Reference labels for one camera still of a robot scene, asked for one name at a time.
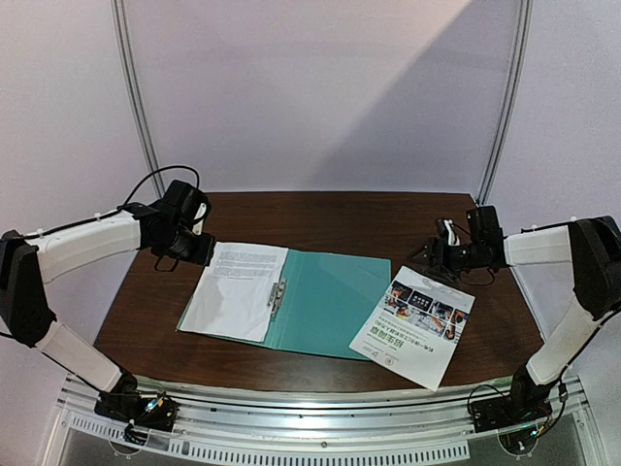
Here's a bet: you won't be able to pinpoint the right aluminium wall post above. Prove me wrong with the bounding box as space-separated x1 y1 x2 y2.
474 0 533 206

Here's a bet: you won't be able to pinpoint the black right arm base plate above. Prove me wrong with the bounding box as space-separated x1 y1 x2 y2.
466 383 569 438

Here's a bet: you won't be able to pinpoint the aluminium wall post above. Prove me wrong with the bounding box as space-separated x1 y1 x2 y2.
474 0 533 206
111 0 164 196

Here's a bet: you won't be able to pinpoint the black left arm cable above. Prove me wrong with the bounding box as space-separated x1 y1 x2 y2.
18 165 201 239

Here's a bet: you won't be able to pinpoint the aluminium front rail frame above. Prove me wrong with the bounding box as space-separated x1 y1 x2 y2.
43 377 606 465

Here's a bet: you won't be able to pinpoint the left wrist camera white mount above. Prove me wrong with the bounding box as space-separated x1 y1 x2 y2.
191 197 212 236

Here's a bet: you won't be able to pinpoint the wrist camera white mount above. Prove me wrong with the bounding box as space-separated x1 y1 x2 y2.
191 197 212 236
436 218 463 247

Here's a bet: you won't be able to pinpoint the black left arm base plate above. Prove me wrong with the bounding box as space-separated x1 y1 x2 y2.
94 387 180 432

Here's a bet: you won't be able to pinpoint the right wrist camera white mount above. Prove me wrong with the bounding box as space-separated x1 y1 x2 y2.
436 218 463 247

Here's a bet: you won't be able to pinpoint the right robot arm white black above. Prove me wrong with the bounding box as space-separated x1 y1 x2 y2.
407 205 620 423

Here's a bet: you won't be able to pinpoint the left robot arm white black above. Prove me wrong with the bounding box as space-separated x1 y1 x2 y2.
1 180 215 422

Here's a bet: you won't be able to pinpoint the colourful printed brochure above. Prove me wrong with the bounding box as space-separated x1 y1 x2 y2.
349 267 474 391

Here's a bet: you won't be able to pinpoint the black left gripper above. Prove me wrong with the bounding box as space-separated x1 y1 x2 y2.
158 224 216 266

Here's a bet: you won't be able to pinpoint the left aluminium wall post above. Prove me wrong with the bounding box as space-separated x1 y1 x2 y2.
111 0 164 196

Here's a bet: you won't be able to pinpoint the white printed text sheets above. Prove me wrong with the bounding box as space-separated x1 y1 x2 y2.
178 242 288 343

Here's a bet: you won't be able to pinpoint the metal folder clip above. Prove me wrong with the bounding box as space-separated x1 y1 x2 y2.
268 278 287 318

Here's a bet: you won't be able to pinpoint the teal file folder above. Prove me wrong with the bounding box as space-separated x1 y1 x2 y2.
175 247 393 362

